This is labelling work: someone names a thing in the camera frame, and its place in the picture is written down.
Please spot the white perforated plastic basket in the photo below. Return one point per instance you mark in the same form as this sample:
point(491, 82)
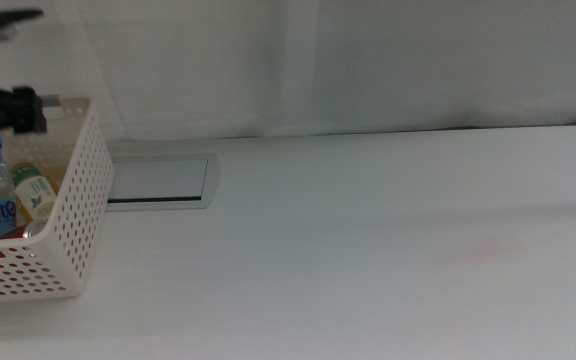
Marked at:
point(78, 210)

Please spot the yellow tea bottle green label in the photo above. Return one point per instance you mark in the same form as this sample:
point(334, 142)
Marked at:
point(35, 195)

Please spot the white backdrop curtain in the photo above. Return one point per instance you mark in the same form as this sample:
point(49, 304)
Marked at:
point(318, 60)

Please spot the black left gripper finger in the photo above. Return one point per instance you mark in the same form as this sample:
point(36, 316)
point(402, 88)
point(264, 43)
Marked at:
point(29, 110)

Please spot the red cola can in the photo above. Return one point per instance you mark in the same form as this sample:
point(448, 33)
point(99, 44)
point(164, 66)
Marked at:
point(30, 229)

